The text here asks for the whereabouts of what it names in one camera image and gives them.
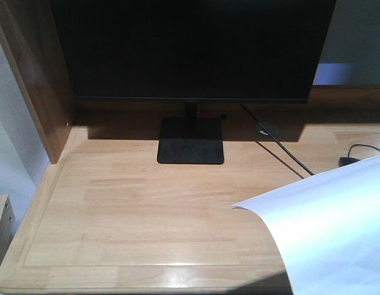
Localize white paper sheets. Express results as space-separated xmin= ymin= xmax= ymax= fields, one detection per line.
xmin=236 ymin=155 xmax=380 ymax=294

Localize black monitor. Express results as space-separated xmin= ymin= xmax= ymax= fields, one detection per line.
xmin=50 ymin=1 xmax=336 ymax=164

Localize black monitor cable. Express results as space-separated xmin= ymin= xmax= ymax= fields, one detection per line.
xmin=240 ymin=103 xmax=315 ymax=178

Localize small black dongle with cable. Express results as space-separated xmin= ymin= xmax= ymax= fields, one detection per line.
xmin=338 ymin=143 xmax=380 ymax=167

